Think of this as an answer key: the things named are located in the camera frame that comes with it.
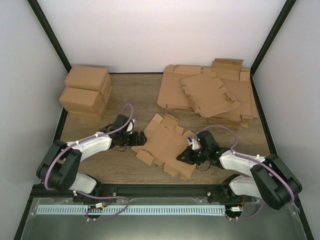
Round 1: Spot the cardboard box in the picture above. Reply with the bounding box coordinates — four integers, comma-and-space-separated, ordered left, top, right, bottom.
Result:
131, 113, 196, 180
68, 103, 106, 120
59, 87, 112, 115
65, 65, 111, 94

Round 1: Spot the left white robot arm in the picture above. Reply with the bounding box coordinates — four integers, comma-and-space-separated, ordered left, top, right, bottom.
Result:
36, 114, 147, 202

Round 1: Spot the light blue slotted cable duct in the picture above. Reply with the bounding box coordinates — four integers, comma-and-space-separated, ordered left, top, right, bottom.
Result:
36, 204, 226, 216

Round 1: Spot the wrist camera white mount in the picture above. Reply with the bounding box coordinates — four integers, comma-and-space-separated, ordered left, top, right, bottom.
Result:
187, 137, 200, 151
125, 118, 136, 134

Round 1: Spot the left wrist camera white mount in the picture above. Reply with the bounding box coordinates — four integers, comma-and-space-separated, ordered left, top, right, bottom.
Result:
125, 118, 136, 134

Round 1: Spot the stack of flat cardboard blanks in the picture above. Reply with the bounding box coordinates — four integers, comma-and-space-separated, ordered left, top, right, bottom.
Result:
157, 58, 259, 129

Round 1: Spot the black aluminium frame rail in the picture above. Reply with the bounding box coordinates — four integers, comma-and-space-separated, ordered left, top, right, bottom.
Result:
29, 183, 297, 201

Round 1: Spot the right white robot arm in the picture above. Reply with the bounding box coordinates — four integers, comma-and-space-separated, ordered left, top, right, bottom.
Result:
176, 130, 303, 210

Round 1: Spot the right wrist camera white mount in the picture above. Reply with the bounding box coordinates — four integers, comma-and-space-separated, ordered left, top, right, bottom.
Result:
187, 137, 200, 151

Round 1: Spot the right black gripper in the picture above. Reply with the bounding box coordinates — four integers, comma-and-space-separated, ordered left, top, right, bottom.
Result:
177, 146, 210, 166

